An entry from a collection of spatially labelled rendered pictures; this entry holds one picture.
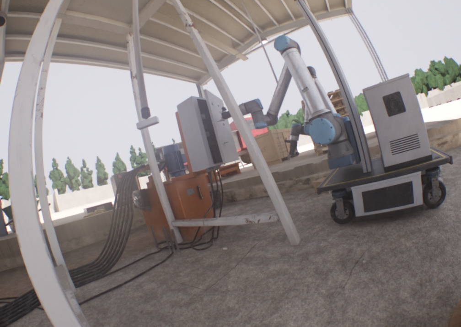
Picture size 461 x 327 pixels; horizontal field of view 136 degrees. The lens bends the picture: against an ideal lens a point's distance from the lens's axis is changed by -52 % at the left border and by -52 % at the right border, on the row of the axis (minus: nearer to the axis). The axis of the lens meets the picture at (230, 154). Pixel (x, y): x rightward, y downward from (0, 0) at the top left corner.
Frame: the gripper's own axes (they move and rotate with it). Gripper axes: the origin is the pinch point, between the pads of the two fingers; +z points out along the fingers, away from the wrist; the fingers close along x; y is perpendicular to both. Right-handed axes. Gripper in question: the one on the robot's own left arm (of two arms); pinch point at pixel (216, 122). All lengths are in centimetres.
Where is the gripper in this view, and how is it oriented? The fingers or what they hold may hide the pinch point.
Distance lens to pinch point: 150.0
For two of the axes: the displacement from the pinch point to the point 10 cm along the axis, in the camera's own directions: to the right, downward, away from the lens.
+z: -9.2, 2.7, 2.9
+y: -2.7, -9.6, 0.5
